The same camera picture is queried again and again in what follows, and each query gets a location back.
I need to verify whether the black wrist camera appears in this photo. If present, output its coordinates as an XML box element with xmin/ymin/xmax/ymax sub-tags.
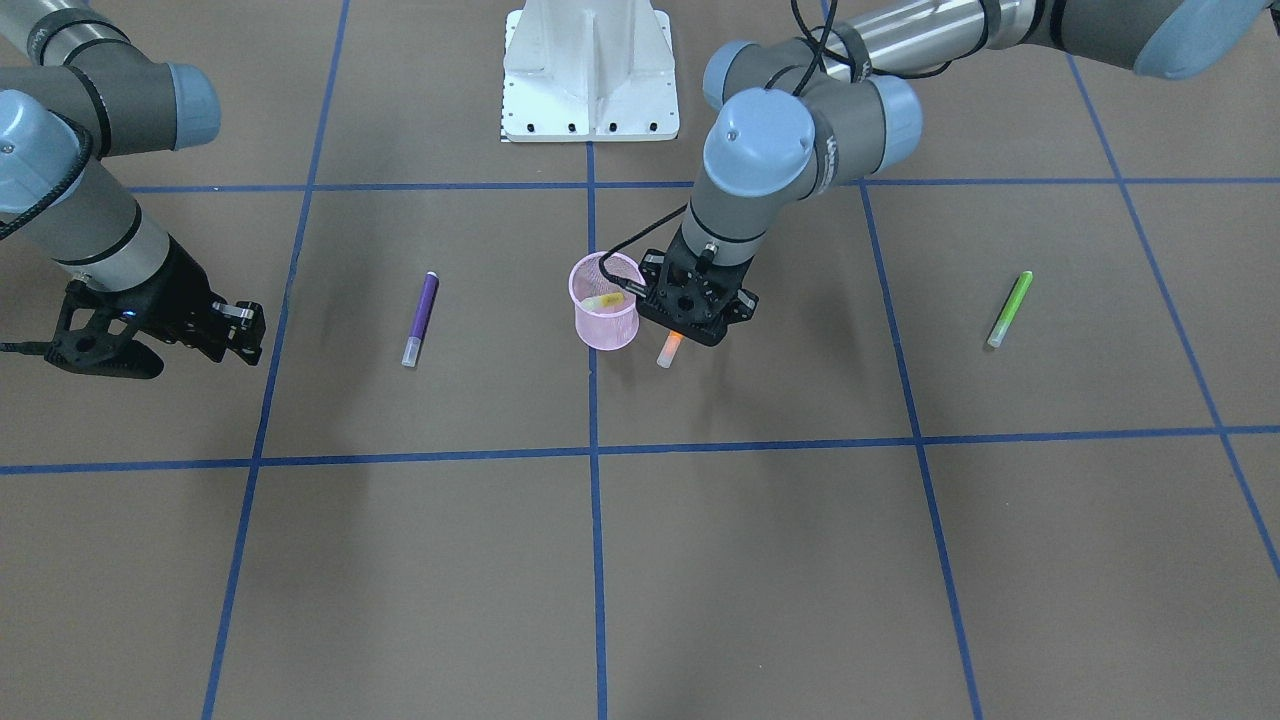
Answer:
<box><xmin>635</xmin><ymin>231</ymin><xmax>759</xmax><ymax>347</ymax></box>
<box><xmin>37</xmin><ymin>281</ymin><xmax>164</xmax><ymax>380</ymax></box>

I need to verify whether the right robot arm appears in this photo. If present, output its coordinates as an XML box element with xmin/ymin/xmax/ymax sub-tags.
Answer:
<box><xmin>1</xmin><ymin>1</ymin><xmax>266</xmax><ymax>379</ymax></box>

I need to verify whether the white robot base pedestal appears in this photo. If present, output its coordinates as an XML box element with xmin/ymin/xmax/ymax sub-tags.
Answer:
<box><xmin>500</xmin><ymin>1</ymin><xmax>681</xmax><ymax>143</ymax></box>

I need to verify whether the purple marker pen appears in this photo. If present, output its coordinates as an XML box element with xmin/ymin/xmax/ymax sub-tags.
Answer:
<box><xmin>399</xmin><ymin>272</ymin><xmax>440</xmax><ymax>368</ymax></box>

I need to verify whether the pink mesh pen holder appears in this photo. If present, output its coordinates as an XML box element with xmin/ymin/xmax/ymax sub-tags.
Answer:
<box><xmin>568</xmin><ymin>251</ymin><xmax>643</xmax><ymax>351</ymax></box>

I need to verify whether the orange marker pen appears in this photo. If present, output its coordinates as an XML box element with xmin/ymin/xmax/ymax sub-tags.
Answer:
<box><xmin>655</xmin><ymin>331</ymin><xmax>684</xmax><ymax>369</ymax></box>

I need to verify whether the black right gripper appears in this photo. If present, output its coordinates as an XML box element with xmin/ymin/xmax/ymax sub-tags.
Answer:
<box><xmin>120</xmin><ymin>238</ymin><xmax>266</xmax><ymax>366</ymax></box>

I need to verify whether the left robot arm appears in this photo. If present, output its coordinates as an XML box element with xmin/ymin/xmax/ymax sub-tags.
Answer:
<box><xmin>671</xmin><ymin>1</ymin><xmax>1277</xmax><ymax>273</ymax></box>

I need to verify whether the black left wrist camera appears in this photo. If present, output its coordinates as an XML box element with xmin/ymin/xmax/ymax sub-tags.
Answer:
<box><xmin>635</xmin><ymin>231</ymin><xmax>759</xmax><ymax>347</ymax></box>

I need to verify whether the green marker pen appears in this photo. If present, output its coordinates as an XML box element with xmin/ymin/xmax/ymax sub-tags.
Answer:
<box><xmin>986</xmin><ymin>270</ymin><xmax>1036</xmax><ymax>348</ymax></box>

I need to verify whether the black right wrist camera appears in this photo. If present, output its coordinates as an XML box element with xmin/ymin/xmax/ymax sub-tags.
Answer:
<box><xmin>37</xmin><ymin>281</ymin><xmax>164</xmax><ymax>380</ymax></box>

